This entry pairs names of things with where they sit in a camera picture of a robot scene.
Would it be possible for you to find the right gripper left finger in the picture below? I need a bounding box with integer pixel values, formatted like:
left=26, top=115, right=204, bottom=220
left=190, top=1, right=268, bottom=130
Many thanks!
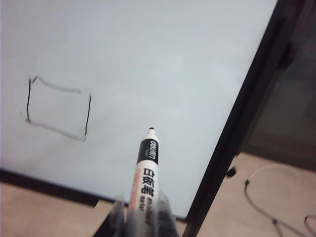
left=112, top=194, right=128, bottom=237

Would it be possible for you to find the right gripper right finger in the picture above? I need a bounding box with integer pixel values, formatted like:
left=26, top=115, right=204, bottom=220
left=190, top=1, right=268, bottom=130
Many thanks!
left=157, top=191, right=179, bottom=237

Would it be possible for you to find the white black whiteboard marker pen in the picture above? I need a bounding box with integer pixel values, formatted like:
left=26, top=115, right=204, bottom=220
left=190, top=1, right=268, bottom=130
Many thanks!
left=126, top=126, right=161, bottom=222

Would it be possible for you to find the dark glass partition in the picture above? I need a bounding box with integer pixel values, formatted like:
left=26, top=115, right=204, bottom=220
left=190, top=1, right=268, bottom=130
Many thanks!
left=238, top=0, right=316, bottom=171

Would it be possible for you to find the black cable with connector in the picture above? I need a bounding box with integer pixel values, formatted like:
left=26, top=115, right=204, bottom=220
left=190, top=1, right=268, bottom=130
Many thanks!
left=243, top=179, right=287, bottom=237

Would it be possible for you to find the thin white cable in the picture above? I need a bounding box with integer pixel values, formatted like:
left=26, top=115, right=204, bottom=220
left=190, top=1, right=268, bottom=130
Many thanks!
left=247, top=164, right=305, bottom=185

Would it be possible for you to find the black whiteboard stand post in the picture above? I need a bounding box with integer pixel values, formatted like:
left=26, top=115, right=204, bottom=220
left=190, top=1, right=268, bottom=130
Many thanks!
left=184, top=0, right=316, bottom=237

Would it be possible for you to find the white whiteboard with black frame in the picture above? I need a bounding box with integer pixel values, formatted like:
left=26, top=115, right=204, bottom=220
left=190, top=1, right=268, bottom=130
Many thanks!
left=0, top=0, right=294, bottom=221

